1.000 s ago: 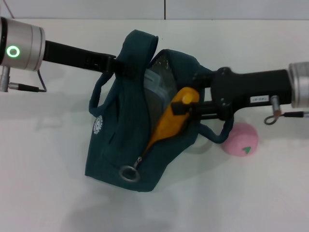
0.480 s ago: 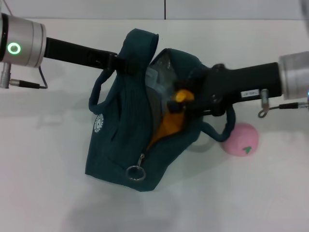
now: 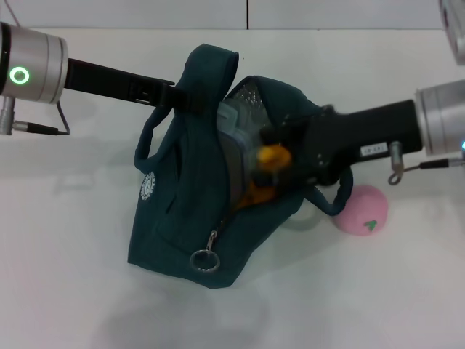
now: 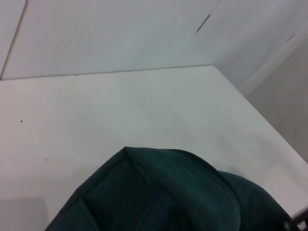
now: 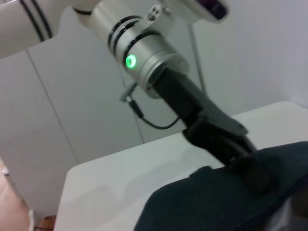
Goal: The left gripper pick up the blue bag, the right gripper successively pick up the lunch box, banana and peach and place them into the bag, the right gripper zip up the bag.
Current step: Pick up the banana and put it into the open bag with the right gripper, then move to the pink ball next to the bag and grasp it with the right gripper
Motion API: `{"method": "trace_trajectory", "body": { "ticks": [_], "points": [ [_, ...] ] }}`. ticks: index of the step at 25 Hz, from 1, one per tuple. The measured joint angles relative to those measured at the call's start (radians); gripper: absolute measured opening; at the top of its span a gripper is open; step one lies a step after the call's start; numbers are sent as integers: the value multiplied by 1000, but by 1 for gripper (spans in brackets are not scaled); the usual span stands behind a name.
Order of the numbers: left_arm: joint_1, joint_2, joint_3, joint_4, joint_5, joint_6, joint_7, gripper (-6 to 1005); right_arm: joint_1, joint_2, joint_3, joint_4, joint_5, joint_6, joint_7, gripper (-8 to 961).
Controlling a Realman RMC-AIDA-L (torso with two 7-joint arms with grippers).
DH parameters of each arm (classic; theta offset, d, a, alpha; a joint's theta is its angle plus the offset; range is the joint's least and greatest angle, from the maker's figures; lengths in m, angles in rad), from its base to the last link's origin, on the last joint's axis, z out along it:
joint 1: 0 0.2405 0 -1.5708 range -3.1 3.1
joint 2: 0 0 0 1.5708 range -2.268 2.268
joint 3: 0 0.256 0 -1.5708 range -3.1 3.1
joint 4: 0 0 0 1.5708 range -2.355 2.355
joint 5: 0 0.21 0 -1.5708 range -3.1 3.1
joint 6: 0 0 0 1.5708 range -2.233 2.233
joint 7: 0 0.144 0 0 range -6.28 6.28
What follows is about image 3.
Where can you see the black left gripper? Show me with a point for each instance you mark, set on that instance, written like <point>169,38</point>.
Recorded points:
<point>109,81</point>

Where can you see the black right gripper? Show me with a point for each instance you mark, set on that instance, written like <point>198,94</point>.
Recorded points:
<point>356,134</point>

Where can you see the yellow banana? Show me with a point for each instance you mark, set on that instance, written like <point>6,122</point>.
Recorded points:
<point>272,156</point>

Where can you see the clear lunch box blue rim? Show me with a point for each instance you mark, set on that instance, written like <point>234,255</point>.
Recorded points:
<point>236,123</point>

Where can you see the dark teal insulated lunch bag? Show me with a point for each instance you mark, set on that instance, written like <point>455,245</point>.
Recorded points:
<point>181,218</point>

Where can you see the pink peach toy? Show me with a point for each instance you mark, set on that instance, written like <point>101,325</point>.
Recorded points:
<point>359,211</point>

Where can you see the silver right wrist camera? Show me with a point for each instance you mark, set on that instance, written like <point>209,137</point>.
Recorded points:
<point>456,32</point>

